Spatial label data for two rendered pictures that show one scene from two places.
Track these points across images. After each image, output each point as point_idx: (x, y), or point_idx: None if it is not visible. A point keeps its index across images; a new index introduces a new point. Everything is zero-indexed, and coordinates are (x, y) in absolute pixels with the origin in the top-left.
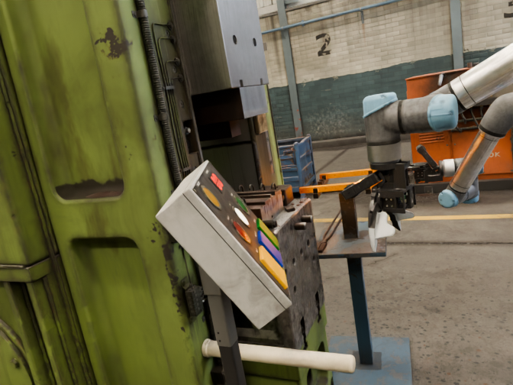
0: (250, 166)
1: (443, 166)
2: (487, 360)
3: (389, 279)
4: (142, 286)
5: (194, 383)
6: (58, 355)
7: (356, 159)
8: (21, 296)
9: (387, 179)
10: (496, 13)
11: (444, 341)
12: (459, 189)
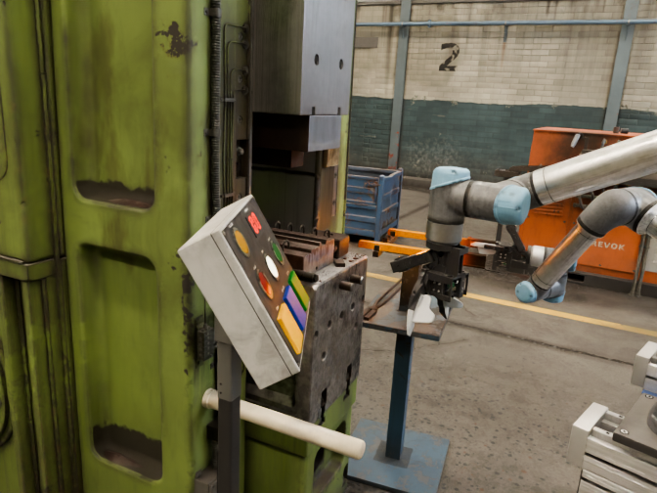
0: (307, 201)
1: (531, 253)
2: (529, 484)
3: (449, 369)
4: (151, 314)
5: (186, 433)
6: (40, 369)
7: None
8: (13, 294)
9: (440, 260)
10: None
11: (488, 453)
12: (541, 284)
